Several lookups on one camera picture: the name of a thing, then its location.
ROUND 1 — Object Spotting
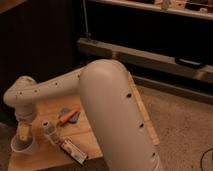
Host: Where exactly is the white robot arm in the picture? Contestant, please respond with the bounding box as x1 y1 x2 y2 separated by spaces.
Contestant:
3 59 164 171

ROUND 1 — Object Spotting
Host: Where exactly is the white ceramic cup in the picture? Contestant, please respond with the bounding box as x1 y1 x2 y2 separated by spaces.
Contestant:
11 134 37 155

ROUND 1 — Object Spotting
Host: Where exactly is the small clear bottle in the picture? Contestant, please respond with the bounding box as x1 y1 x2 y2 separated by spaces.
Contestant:
42 120 60 145

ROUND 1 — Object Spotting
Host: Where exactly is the grey metal shelf beam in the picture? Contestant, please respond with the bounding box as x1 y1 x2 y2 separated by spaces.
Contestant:
77 38 213 84

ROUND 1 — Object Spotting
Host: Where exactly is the wooden table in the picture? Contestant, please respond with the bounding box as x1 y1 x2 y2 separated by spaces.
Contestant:
7 72 161 171

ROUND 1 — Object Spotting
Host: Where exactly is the metal vertical pole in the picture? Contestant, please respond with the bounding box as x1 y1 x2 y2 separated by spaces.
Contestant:
82 0 91 41

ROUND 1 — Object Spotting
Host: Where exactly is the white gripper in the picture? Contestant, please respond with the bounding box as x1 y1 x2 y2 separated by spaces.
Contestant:
15 108 37 141

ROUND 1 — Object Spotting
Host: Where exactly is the orange handled tool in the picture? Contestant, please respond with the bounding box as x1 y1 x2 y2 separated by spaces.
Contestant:
58 107 81 126

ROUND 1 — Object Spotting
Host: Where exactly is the black cable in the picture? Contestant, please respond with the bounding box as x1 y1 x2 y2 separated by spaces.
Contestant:
200 148 213 171

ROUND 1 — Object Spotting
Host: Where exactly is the upper shelf with items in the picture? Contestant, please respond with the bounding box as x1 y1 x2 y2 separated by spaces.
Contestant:
89 0 213 21

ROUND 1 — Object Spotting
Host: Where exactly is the black handle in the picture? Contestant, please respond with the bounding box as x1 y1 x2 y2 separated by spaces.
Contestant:
175 58 206 69

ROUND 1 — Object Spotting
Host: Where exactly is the red and white box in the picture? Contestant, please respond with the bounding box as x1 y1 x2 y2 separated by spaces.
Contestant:
60 138 88 164

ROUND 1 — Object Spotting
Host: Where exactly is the blue cloth pad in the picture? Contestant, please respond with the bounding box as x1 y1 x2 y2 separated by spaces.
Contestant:
58 107 81 124

